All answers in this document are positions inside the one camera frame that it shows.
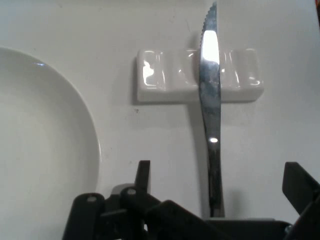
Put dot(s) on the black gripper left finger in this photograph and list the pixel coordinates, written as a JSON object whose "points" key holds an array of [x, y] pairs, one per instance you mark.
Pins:
{"points": [[140, 212]]}

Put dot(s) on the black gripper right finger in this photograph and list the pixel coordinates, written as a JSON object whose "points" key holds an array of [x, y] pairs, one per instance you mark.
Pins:
{"points": [[306, 195]]}

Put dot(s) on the silver table knife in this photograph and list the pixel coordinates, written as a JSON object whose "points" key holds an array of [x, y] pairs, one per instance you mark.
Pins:
{"points": [[211, 100]]}

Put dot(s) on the white round plate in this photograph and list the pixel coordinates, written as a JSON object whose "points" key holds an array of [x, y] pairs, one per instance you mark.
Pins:
{"points": [[37, 137]]}

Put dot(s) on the white ceramic cutlery rest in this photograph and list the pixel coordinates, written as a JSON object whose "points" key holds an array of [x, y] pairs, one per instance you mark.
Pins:
{"points": [[170, 82]]}

